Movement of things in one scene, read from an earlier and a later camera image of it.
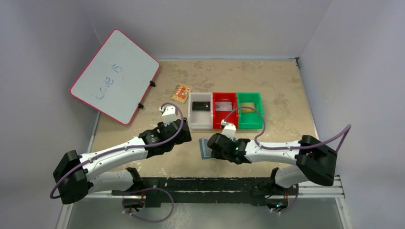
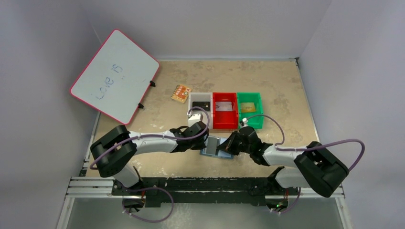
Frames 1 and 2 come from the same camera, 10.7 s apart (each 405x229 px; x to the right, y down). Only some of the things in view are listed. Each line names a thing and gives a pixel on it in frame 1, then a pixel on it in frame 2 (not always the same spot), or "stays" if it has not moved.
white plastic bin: [200, 119] stays
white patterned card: [223, 106] stays
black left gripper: [186, 138] → [200, 146]
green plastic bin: [248, 118] stays
